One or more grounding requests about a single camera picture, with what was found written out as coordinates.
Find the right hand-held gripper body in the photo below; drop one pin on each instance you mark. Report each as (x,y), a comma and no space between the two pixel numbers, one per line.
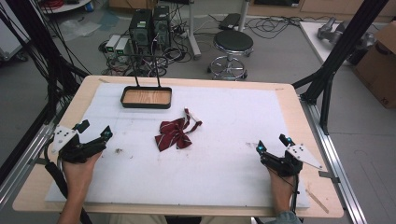
(288,161)

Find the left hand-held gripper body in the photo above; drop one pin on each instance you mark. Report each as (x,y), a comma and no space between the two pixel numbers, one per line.
(77,151)

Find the person's left hand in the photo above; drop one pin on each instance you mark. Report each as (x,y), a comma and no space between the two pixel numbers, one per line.
(77,171)

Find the person's right hand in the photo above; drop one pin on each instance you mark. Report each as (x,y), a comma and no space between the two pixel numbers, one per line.
(280,185)

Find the white foam mat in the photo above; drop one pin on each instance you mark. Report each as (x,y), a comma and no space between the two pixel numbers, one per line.
(218,168)

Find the thin wooden stick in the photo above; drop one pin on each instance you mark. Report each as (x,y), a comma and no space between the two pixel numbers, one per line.
(317,201)

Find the black tray with wooden base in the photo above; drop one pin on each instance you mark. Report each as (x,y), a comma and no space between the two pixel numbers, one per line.
(146,97)

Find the red striped bow tie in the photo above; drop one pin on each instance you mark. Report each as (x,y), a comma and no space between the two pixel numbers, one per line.
(174,133)

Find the small white device box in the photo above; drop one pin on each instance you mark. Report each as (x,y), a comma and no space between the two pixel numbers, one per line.
(122,46)
(112,43)

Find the black round stool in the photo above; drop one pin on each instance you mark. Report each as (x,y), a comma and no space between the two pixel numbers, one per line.
(233,42)

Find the black computer tower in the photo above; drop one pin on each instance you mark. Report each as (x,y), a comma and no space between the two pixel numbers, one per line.
(162,26)
(140,29)

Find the brown cardboard box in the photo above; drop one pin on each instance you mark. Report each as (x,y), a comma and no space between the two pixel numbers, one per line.
(378,68)

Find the flat black device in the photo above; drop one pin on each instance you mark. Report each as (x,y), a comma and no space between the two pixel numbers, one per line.
(229,21)

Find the grey metal table leg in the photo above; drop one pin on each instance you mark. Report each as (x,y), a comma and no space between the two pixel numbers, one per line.
(193,34)

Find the aluminium rail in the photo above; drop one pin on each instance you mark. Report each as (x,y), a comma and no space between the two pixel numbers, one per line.
(21,165)
(334,161)

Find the black metal frame stand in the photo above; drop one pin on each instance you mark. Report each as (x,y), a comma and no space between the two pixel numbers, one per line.
(339,53)
(43,46)

